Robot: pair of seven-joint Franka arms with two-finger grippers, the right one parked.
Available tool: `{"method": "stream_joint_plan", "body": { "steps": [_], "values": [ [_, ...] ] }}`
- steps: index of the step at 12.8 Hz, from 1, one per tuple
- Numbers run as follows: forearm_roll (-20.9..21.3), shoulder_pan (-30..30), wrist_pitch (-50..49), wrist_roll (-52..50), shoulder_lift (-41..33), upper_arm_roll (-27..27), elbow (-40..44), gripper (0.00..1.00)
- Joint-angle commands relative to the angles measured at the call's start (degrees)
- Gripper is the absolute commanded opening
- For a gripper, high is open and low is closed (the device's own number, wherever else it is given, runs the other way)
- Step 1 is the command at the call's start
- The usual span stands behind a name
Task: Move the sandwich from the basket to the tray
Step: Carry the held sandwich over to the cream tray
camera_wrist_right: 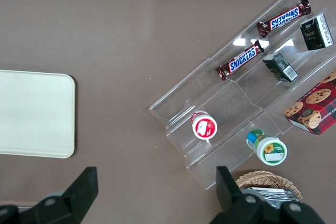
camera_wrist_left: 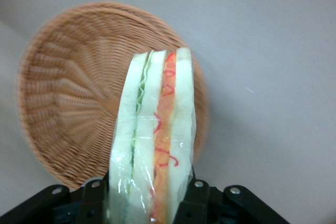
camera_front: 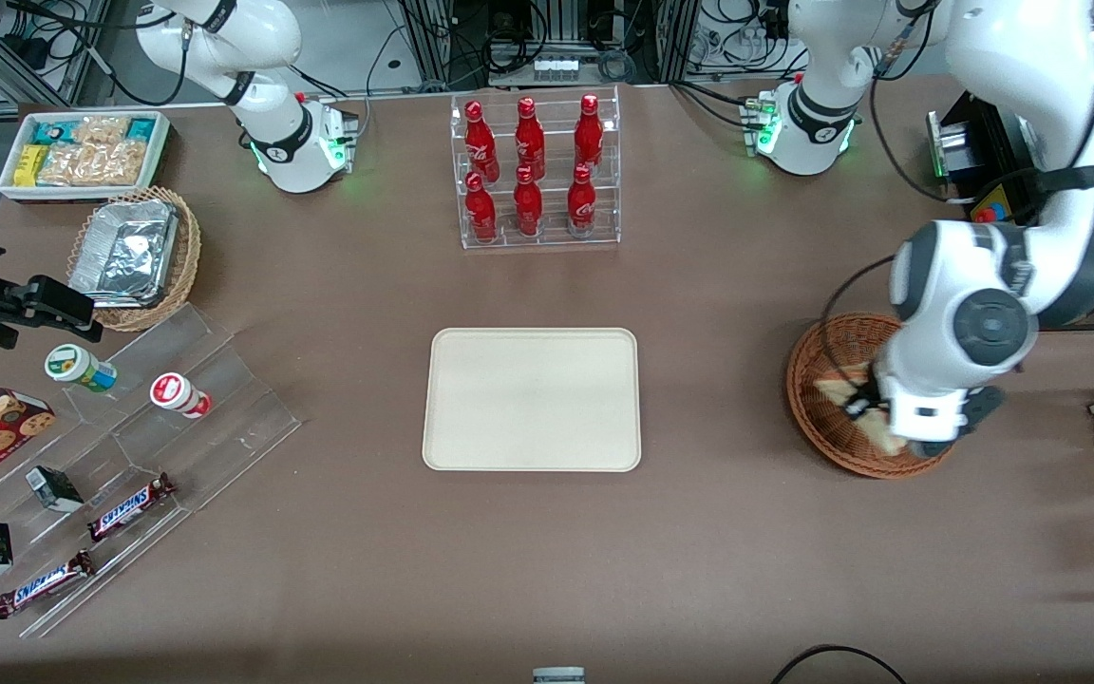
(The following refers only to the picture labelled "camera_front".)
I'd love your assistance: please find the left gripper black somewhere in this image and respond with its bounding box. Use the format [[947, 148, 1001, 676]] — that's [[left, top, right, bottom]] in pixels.
[[848, 385, 1006, 430]]

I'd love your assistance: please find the triangle sandwich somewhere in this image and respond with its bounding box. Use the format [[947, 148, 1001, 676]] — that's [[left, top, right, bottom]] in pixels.
[[815, 375, 911, 457]]

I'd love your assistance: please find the brown wicker basket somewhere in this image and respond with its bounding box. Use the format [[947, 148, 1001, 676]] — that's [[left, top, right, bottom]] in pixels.
[[786, 313, 966, 479]]

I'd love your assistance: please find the aluminium foil tray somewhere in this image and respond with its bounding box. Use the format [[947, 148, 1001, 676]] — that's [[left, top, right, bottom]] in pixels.
[[69, 199, 179, 310]]

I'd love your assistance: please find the light wicker basket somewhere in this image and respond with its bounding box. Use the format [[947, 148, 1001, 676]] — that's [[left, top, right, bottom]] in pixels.
[[67, 186, 202, 333]]

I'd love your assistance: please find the beige plastic tray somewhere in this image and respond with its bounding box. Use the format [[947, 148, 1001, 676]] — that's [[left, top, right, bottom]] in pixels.
[[422, 328, 643, 473]]

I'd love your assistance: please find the green lid sunflower cup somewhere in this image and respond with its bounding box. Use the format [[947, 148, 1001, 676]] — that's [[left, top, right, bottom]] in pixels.
[[44, 344, 119, 394]]

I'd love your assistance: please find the red lid yogurt cup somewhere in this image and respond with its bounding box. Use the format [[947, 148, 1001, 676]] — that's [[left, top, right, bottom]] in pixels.
[[149, 372, 213, 420]]

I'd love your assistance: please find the clear cracker bag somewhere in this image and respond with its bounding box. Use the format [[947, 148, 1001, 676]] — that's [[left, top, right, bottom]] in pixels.
[[72, 116, 130, 148], [39, 142, 146, 187]]

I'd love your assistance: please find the Snickers chocolate bar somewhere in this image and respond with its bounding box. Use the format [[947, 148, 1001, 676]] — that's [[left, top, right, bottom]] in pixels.
[[0, 549, 97, 620], [86, 473, 178, 543]]

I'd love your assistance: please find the clear acrylic stepped display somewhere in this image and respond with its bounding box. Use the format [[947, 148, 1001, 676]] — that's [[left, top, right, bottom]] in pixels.
[[0, 304, 303, 639]]

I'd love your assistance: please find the white snack bin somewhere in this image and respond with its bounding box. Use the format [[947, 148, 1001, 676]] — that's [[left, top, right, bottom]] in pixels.
[[0, 111, 171, 202]]

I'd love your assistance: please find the red emergency stop button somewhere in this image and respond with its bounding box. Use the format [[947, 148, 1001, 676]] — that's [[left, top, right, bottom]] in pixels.
[[972, 185, 1011, 225]]

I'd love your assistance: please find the black control box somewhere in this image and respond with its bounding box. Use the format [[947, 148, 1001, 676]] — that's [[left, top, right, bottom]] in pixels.
[[927, 93, 1094, 332]]

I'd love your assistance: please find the red cola bottle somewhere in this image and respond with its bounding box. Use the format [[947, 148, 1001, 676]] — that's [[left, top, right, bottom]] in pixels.
[[464, 171, 498, 243], [464, 101, 500, 183], [567, 163, 597, 238], [574, 93, 605, 172], [513, 166, 544, 238], [515, 97, 546, 181]]

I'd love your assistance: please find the clear acrylic bottle rack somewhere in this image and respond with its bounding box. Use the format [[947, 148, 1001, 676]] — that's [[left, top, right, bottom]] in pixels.
[[450, 85, 622, 250]]

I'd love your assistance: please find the black floor cable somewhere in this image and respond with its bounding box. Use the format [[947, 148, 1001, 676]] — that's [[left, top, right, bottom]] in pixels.
[[773, 644, 907, 684]]

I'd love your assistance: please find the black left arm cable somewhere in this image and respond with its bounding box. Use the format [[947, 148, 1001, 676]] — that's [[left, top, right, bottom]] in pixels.
[[818, 19, 1094, 419]]

